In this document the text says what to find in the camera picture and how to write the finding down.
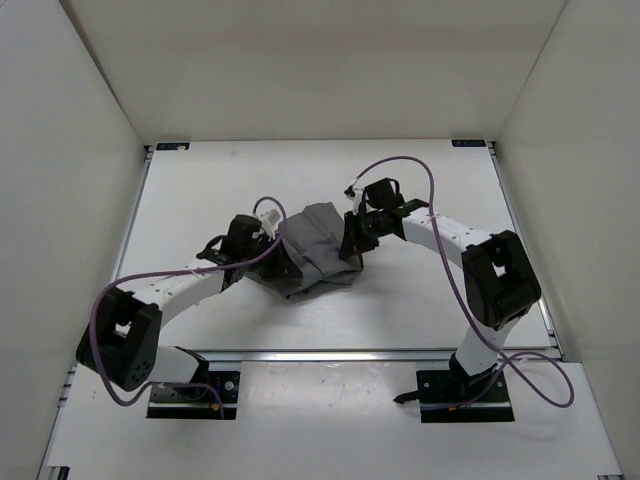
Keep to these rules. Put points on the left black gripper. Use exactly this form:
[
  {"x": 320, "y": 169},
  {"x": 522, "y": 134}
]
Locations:
[{"x": 283, "y": 267}]

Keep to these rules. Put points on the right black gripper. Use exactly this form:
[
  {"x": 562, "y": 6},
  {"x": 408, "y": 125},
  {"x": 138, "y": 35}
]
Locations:
[{"x": 352, "y": 244}]

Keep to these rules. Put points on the grey pleated skirt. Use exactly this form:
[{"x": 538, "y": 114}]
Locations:
[{"x": 312, "y": 240}]

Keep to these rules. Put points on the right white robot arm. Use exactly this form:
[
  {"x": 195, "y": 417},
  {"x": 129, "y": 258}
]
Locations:
[{"x": 500, "y": 285}]

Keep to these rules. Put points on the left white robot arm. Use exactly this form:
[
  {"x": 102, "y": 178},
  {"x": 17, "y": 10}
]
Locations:
[{"x": 128, "y": 323}]

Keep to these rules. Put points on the left blue corner label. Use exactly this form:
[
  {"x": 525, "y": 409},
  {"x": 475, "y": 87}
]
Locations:
[{"x": 172, "y": 146}]

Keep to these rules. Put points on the blue corner label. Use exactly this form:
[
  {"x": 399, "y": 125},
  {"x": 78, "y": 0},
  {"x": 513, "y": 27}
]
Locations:
[
  {"x": 468, "y": 143},
  {"x": 172, "y": 146}
]

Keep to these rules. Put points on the right blue corner label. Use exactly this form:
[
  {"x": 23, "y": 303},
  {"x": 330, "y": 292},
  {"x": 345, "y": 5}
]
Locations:
[{"x": 468, "y": 143}]

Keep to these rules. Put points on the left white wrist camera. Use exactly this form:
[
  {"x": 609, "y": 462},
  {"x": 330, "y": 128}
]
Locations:
[{"x": 269, "y": 222}]

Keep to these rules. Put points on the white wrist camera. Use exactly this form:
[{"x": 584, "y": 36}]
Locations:
[
  {"x": 269, "y": 222},
  {"x": 357, "y": 196}
]

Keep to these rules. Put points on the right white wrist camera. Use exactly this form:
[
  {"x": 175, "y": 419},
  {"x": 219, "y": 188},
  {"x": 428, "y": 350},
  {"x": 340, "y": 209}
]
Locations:
[{"x": 357, "y": 196}]

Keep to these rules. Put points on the aluminium table rail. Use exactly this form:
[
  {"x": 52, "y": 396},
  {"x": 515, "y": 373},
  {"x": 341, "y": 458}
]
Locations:
[{"x": 324, "y": 356}]

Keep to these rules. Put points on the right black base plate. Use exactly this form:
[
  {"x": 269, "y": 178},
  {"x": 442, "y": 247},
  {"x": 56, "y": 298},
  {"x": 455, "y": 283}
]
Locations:
[{"x": 444, "y": 400}]

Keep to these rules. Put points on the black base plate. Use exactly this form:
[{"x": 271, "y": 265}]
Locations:
[
  {"x": 444, "y": 400},
  {"x": 217, "y": 402}
]

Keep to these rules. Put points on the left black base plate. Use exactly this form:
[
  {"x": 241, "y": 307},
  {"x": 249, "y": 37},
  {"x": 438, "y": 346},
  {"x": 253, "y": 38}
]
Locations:
[{"x": 217, "y": 402}]

